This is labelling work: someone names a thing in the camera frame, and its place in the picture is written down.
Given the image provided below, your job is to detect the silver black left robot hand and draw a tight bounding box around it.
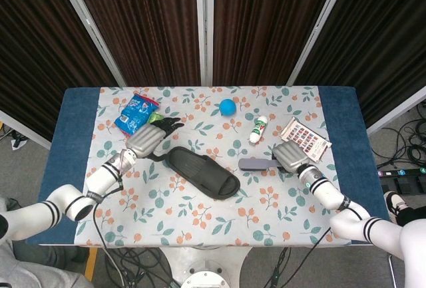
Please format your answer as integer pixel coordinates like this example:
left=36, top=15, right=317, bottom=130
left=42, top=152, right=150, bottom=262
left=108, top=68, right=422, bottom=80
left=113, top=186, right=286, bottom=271
left=124, top=117, right=186, bottom=162

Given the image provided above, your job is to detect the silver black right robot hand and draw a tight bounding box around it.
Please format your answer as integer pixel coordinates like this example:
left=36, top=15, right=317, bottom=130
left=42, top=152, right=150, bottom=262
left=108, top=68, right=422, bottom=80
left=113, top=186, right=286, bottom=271
left=271, top=142, right=313, bottom=174

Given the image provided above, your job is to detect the grey brush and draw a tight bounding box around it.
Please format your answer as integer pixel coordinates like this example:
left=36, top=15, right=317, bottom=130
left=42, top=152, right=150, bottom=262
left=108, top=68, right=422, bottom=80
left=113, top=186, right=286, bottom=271
left=238, top=157, right=284, bottom=172

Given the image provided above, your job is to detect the black rubber slipper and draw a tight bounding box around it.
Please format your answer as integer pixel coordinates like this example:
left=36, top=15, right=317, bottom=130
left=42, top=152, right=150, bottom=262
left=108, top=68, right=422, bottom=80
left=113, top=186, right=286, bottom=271
left=165, top=146, right=241, bottom=198

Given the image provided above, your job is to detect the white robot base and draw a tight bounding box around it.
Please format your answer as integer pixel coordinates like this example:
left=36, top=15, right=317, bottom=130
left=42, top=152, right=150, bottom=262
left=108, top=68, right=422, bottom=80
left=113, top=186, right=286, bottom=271
left=159, top=245, right=256, bottom=288

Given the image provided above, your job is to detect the colour swatch card pack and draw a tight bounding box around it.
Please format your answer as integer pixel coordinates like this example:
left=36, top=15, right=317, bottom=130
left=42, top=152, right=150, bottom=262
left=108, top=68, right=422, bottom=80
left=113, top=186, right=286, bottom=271
left=281, top=117, right=333, bottom=162

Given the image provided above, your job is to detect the blue snack bag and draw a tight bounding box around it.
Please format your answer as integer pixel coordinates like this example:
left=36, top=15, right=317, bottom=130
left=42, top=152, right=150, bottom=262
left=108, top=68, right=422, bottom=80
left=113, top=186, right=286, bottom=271
left=114, top=93, right=160, bottom=137

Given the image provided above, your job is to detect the white bottle green label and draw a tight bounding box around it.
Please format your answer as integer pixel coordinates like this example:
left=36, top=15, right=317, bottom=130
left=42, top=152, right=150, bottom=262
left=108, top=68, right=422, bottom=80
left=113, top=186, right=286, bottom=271
left=249, top=115, right=269, bottom=145

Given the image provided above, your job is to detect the blue fabric table cover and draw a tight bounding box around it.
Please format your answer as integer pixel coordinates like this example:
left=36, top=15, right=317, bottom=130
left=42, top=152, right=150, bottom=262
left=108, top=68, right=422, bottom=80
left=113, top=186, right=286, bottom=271
left=26, top=86, right=390, bottom=245

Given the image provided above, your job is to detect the blue rubber ball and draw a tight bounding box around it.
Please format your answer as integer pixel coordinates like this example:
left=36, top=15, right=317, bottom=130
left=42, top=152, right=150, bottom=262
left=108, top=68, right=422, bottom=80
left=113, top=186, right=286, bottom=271
left=219, top=98, right=238, bottom=116

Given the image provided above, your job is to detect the floral printed tablecloth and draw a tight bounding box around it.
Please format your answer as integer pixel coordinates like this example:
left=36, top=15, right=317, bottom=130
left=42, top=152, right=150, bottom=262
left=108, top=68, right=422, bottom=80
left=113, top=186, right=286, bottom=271
left=73, top=85, right=352, bottom=247

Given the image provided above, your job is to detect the brown folding screen panel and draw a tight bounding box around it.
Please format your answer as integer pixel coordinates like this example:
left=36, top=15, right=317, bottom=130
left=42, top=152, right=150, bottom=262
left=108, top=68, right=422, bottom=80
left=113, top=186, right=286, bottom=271
left=204, top=0, right=352, bottom=86
left=53, top=0, right=209, bottom=88
left=0, top=0, right=126, bottom=149
left=288, top=0, right=426, bottom=136

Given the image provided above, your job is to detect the white black sneaker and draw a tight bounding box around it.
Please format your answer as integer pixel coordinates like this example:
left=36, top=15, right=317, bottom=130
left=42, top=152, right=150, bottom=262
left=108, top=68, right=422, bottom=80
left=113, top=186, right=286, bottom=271
left=383, top=190, right=409, bottom=224

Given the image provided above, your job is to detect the black foot pedal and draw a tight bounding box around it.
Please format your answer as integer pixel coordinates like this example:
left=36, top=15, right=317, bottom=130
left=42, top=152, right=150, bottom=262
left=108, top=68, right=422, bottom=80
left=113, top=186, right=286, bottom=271
left=381, top=174, right=426, bottom=202

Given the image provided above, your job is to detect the black trouser leg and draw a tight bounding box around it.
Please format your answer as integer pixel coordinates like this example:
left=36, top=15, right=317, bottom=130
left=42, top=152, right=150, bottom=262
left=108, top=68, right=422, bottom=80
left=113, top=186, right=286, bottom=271
left=395, top=206, right=426, bottom=227

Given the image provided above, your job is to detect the gray metal chair leg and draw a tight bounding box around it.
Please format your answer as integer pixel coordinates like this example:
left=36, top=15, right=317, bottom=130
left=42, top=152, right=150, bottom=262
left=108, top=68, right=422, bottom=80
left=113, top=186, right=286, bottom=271
left=387, top=254, right=399, bottom=288

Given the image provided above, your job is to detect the person in gray clothing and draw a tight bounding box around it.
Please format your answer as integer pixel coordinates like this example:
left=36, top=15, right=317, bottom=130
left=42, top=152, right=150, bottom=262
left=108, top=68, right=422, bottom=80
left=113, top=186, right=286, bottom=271
left=0, top=239, right=96, bottom=288

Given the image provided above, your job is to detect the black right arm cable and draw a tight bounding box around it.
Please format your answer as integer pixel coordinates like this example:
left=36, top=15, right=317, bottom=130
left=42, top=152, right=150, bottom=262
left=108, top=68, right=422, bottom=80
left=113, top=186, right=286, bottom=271
left=309, top=198, right=363, bottom=249

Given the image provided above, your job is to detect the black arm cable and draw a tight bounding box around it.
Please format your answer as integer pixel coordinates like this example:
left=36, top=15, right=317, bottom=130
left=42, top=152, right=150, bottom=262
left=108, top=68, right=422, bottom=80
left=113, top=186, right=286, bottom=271
left=85, top=181, right=126, bottom=252
left=309, top=198, right=363, bottom=249

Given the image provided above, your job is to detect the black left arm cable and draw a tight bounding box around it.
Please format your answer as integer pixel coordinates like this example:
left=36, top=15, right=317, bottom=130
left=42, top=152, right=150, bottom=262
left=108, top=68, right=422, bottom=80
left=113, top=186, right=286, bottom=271
left=85, top=181, right=126, bottom=252

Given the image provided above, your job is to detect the black floor cable bundle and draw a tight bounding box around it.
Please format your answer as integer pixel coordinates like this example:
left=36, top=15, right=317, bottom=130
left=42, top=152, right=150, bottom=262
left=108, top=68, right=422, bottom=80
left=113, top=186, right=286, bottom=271
left=369, top=100, right=426, bottom=169

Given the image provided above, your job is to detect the cable tangle under table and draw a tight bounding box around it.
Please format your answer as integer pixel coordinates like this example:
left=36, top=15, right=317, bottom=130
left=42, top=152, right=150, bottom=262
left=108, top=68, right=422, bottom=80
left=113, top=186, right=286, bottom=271
left=99, top=247, right=180, bottom=288

